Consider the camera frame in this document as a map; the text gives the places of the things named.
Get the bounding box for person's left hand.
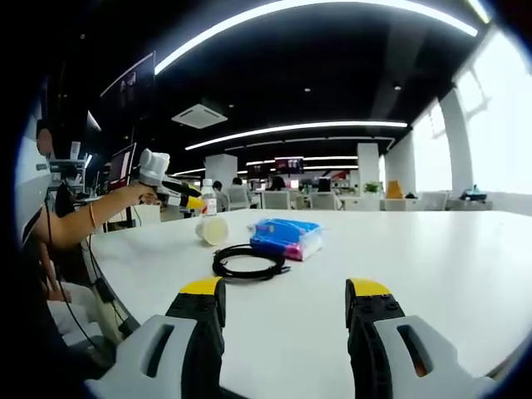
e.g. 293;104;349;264
126;181;164;207

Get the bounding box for low white cabinet row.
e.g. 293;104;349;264
380;190;494;212

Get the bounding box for white shelf rack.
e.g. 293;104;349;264
47;140;95;196

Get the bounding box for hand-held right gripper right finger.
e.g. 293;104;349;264
344;277;498;399

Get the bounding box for thin black cable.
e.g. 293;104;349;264
44;203;126;337

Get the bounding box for white table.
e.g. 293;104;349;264
85;209;523;399

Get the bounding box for white ceiling light strip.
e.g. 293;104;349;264
154;0;480;76
466;0;492;25
184;121;409;152

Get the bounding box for white pillar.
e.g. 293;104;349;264
204;154;239;196
357;143;381;197

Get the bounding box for desk monitor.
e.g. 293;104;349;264
108;142;138;193

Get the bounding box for white paper cup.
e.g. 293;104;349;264
194;216;230;247

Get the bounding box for large window with white blinds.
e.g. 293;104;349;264
454;31;530;195

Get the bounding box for ceiling air vent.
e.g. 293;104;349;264
170;99;229;131

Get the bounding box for group of white office chairs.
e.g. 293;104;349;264
214;185;347;212

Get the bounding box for clear water bottle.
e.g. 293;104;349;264
200;179;219;217

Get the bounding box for hanging display screen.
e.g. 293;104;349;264
273;156;305;174

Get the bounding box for person's legs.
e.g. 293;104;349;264
46;284;128;348

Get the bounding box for hanging dark monitor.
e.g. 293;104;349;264
99;50;157;122

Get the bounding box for blue tissue pack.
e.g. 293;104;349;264
249;218;324;262

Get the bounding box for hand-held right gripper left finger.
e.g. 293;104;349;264
85;277;228;399

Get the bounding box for dark bag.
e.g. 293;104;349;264
458;185;490;202

